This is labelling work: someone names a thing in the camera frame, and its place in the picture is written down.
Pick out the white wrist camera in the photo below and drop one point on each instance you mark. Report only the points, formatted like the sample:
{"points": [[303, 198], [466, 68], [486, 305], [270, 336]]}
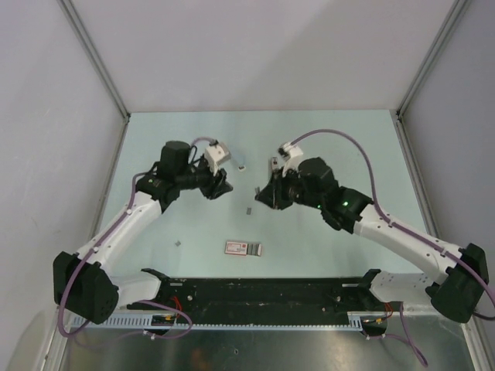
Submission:
{"points": [[291, 155], [216, 154]]}

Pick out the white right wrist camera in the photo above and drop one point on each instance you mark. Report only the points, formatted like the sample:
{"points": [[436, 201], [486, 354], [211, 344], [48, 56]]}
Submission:
{"points": [[291, 155]]}

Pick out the red white staple box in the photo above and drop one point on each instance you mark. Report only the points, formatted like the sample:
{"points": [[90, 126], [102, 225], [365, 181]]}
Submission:
{"points": [[241, 248]]}

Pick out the aluminium frame rail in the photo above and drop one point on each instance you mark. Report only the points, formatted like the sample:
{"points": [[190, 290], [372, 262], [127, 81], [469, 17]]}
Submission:
{"points": [[425, 305]]}

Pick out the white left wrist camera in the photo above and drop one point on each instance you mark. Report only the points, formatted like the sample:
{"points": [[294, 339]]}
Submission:
{"points": [[216, 154]]}

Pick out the grey slotted cable duct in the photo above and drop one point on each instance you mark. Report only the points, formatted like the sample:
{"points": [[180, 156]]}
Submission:
{"points": [[149, 320]]}

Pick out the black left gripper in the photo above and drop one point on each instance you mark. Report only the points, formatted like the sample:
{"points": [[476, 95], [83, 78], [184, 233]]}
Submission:
{"points": [[220, 185]]}

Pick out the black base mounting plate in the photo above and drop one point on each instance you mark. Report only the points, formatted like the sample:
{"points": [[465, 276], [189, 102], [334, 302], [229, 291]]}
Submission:
{"points": [[208, 298]]}

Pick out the light blue staple box sleeve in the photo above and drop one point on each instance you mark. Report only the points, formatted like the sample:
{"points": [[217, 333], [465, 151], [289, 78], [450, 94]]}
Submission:
{"points": [[238, 163]]}

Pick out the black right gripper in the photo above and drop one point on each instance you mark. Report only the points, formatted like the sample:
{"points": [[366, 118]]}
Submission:
{"points": [[267, 196]]}

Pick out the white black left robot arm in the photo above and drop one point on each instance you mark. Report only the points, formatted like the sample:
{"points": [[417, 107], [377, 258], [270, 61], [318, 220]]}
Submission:
{"points": [[95, 261]]}

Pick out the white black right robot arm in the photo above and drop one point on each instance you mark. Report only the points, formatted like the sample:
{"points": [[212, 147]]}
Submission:
{"points": [[457, 275]]}

